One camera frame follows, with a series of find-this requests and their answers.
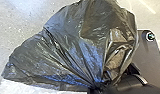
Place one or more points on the shiny base bolt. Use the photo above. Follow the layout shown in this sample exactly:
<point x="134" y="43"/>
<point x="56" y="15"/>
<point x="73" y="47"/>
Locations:
<point x="150" y="35"/>

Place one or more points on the black trash bag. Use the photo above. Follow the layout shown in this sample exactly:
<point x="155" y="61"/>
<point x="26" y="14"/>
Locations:
<point x="79" y="50"/>

